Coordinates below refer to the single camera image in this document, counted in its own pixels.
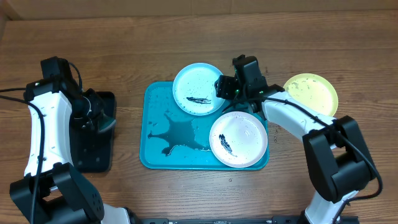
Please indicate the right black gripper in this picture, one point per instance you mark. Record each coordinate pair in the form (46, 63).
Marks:
(226, 90)

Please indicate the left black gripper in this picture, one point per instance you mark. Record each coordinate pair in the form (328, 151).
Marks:
(98, 103)

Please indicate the light blue plate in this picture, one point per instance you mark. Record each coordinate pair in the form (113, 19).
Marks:
(194, 89)

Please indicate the yellow-green plate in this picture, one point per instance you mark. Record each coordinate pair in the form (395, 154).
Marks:
(313, 91)

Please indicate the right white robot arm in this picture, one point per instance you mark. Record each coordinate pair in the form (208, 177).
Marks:
(339, 163)

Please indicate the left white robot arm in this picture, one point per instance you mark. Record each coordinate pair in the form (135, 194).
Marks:
(52, 189)

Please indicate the black rectangular water tray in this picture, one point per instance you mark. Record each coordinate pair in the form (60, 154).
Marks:
(92, 151)

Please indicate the teal plastic serving tray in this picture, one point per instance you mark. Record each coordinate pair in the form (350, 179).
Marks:
(172, 138)

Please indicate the white plate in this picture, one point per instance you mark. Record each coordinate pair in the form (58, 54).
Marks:
(238, 139)

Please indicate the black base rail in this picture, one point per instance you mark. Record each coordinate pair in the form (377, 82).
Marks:
(217, 221)

